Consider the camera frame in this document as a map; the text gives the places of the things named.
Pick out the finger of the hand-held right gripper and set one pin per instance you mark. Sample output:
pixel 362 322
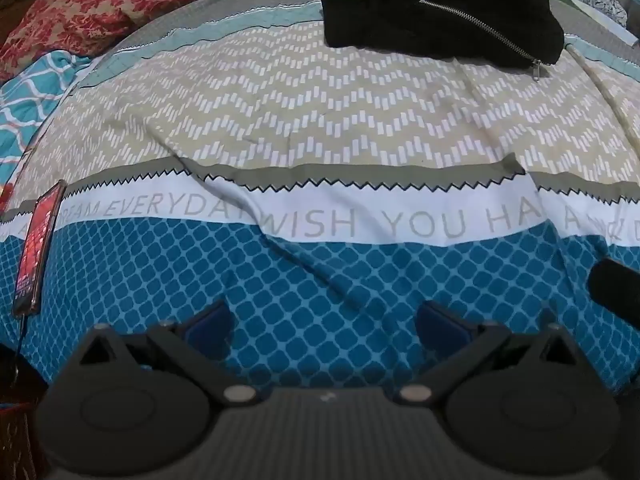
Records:
pixel 617 287

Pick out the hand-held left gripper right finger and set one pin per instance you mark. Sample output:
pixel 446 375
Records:
pixel 439 326

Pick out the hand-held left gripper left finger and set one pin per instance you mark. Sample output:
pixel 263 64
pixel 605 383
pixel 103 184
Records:
pixel 211 324

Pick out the black pants with zipper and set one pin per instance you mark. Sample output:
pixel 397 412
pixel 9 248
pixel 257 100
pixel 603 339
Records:
pixel 450 10

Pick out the smartphone with red screen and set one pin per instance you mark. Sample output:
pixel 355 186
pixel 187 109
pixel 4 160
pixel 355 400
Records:
pixel 37 245

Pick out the printed patterned bedsheet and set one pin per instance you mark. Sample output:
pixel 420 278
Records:
pixel 320 125

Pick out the teal lattice patterned cloth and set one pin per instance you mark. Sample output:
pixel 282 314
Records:
pixel 30 95

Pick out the red floral blanket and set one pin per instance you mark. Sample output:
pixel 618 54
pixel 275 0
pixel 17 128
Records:
pixel 90 10

